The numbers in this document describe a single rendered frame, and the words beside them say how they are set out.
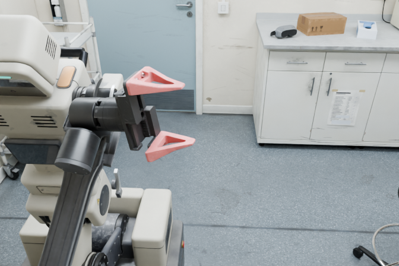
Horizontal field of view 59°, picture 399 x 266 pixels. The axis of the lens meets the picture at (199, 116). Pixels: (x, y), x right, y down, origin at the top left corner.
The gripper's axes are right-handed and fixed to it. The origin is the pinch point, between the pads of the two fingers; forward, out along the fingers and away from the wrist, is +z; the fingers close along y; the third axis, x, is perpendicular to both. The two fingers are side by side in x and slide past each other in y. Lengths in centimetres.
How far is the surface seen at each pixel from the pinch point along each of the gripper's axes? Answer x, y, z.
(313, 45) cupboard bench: 196, -53, 12
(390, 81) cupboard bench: 216, -89, 64
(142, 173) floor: 137, -125, -107
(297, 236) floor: 112, -143, 5
